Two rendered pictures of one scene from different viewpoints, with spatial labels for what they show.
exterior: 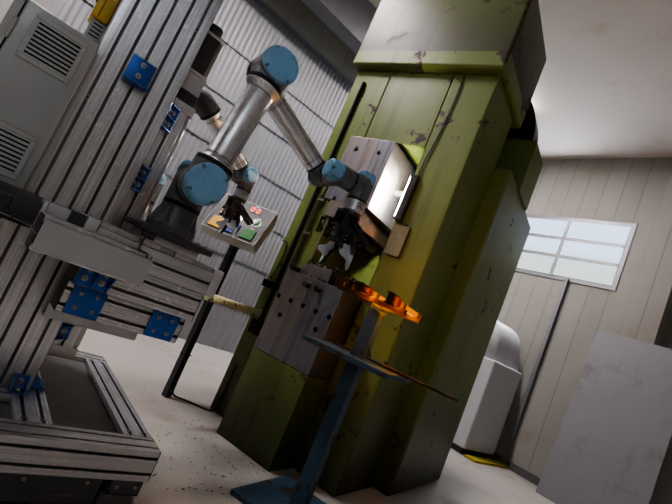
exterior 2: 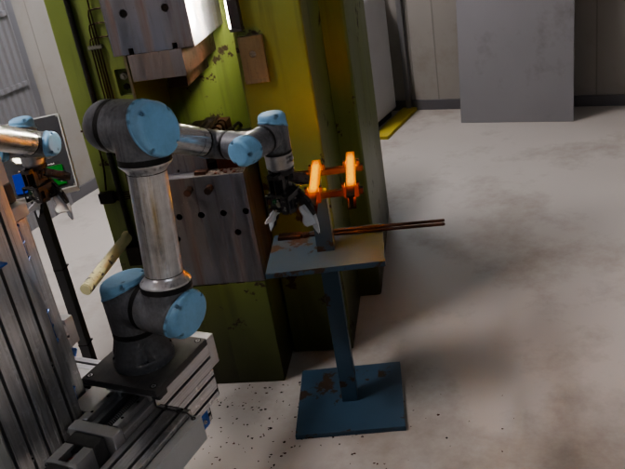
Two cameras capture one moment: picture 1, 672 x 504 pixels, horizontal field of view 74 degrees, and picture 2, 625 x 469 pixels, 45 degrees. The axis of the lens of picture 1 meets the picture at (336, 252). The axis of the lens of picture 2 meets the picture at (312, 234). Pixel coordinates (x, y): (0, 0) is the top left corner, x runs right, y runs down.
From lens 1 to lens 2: 127 cm
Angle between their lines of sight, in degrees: 39
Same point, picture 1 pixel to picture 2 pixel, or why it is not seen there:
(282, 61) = (159, 127)
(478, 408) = not seen: hidden behind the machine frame
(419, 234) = (278, 36)
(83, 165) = (18, 389)
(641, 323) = not seen: outside the picture
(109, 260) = (181, 456)
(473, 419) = not seen: hidden behind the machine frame
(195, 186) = (184, 329)
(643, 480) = (562, 46)
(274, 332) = (186, 261)
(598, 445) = (505, 34)
